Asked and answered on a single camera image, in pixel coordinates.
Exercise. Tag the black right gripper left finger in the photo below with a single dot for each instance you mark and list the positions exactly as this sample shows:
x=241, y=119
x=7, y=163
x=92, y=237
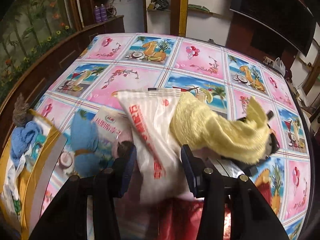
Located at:
x=66, y=215

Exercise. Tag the black cylindrical motor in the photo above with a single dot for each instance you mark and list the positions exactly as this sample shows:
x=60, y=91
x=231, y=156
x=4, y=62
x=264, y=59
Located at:
x=251, y=169

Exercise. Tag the green white herbal packet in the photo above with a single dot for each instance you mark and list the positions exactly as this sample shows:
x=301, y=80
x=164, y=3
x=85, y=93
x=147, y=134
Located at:
x=12, y=179

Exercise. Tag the black television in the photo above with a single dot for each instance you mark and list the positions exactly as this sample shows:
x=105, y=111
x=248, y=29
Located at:
x=290, y=19

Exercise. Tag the purple bottle pair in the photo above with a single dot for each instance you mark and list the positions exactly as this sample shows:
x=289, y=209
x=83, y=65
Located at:
x=100, y=13

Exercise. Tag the blue cloth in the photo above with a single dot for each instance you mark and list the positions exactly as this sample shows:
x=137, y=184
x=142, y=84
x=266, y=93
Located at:
x=84, y=142

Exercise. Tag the dark items on shelf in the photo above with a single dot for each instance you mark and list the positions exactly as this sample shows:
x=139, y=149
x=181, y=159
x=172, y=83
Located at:
x=158, y=5

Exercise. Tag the colourful printed tablecloth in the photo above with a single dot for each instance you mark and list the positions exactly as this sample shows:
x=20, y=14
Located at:
x=222, y=78

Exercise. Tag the blue towel in box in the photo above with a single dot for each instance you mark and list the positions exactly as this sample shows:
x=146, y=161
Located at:
x=21, y=139

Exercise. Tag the white plastic bag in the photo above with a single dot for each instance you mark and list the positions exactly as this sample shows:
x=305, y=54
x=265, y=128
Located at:
x=279, y=66

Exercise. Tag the yellow fluffy cloth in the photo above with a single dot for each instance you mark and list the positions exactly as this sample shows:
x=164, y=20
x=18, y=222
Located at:
x=196, y=125

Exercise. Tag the red foil snack bag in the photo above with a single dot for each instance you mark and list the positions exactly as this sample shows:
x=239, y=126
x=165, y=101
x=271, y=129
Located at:
x=173, y=218

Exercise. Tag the white red-lettered snack bag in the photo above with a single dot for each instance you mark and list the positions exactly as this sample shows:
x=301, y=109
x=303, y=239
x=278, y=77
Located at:
x=158, y=153

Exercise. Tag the gold cardboard box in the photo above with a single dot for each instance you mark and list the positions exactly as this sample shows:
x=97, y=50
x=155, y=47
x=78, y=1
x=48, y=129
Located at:
x=31, y=183

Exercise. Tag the grey knitted pouch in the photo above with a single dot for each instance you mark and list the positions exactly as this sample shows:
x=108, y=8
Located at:
x=21, y=115

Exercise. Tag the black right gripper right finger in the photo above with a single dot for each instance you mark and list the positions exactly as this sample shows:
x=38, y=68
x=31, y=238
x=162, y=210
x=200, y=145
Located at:
x=251, y=215

